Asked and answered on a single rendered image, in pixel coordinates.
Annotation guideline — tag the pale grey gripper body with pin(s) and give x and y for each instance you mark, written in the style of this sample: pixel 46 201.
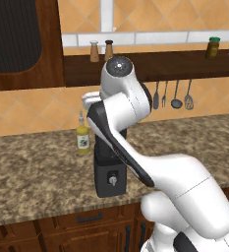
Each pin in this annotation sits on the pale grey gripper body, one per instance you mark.
pixel 90 97

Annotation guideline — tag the grey hanging ladle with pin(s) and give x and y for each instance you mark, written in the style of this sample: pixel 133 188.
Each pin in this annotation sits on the grey hanging ladle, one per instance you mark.
pixel 176 103

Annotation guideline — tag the wooden cupboard door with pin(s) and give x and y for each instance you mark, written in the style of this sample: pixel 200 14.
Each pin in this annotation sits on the wooden cupboard door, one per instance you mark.
pixel 86 241
pixel 149 234

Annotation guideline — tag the grey hanging fork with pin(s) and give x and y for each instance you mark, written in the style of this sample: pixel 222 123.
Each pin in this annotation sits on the grey hanging fork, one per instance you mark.
pixel 164 98

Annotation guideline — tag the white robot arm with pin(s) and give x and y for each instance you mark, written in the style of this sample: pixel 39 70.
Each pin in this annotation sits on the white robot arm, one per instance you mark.
pixel 188 183

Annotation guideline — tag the brown shaker with black cap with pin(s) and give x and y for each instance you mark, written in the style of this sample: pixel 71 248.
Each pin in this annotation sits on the brown shaker with black cap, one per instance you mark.
pixel 109 50

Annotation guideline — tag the brown shaker with white cap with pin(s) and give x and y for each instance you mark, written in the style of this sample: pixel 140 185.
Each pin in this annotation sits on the brown shaker with white cap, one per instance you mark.
pixel 94 52

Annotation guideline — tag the dark wooden wall shelf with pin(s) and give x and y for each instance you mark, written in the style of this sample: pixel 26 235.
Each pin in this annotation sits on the dark wooden wall shelf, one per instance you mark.
pixel 171 67

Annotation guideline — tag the grey hanging spatula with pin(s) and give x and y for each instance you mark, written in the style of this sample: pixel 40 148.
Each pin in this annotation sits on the grey hanging spatula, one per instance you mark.
pixel 156 100

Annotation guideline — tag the olive jar with green lid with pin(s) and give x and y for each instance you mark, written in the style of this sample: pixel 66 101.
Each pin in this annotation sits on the olive jar with green lid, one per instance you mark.
pixel 213 48

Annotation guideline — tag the grey hanging whisk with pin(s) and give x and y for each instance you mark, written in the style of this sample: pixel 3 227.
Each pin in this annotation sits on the grey hanging whisk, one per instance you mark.
pixel 188 101

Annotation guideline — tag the yellow oil bottle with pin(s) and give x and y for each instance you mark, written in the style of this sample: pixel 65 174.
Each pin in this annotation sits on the yellow oil bottle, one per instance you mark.
pixel 83 139

